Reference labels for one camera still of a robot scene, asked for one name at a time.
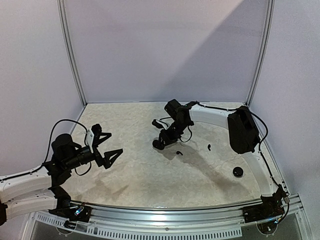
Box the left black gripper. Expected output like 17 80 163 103
64 145 123 171

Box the black oval charging case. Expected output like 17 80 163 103
152 139 166 150

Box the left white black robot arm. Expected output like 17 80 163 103
0 133 123 225

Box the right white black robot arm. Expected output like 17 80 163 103
152 99 287 218

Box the black round charging case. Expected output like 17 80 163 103
232 166 244 178

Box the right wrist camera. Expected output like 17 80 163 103
151 119 171 130

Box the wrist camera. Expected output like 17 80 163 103
84 123 102 154
151 119 171 130

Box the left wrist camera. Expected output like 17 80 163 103
84 123 102 154

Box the aluminium front rail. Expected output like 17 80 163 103
23 194 312 240

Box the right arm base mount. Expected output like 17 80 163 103
241 185 290 224

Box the left aluminium corner post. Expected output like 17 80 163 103
57 0 88 108

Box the aluminium corner post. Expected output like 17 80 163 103
245 0 275 107
57 0 88 108

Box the right aluminium corner post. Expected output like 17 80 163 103
245 0 275 107

